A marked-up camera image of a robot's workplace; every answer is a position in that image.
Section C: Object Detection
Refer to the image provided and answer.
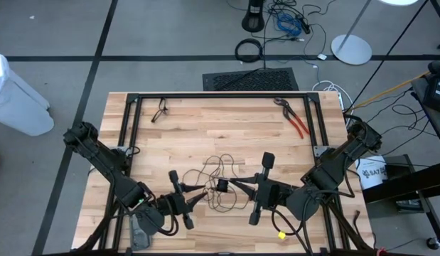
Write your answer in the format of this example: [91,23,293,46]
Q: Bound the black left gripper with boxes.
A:
[155,169,209,230]

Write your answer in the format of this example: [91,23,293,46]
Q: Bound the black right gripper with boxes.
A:
[228,151,299,227]

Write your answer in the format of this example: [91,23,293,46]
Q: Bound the thin black cord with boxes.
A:
[181,153,251,213]

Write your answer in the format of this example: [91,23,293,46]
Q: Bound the black floor mat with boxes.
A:
[202,67,301,92]

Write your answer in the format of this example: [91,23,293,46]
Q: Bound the black side table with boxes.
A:
[361,154,440,246]

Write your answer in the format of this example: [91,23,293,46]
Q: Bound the black power strip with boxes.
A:
[297,16,311,35]

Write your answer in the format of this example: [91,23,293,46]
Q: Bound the white floor lamp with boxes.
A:
[331,0,419,66]

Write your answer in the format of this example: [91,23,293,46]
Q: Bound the thin black slanted pole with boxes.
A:
[343,0,432,111]

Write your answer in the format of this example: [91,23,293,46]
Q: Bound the black computer desk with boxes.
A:
[411,60,440,150]

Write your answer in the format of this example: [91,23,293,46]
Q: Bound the white trash bin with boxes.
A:
[0,49,55,137]

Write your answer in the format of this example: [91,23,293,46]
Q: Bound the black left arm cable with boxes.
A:
[87,145,181,237]

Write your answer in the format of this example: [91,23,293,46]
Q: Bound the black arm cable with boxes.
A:
[87,145,181,237]
[271,197,313,256]

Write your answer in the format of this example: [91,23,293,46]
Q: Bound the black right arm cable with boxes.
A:
[271,197,313,256]

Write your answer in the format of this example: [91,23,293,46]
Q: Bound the red-handled pliers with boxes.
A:
[273,97,311,140]

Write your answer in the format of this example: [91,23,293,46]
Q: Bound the black aluminium table frame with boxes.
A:
[72,92,377,256]

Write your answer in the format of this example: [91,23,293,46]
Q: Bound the white power cable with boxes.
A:
[311,80,354,125]

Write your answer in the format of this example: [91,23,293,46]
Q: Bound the coiled black cable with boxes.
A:
[235,38,264,64]

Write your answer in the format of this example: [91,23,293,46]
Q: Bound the black hanging cable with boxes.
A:
[262,0,269,70]

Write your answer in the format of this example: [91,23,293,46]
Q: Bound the blue cable coil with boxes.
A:
[276,13,303,36]

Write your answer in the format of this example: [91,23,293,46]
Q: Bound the yellow floor cable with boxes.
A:
[350,62,440,111]

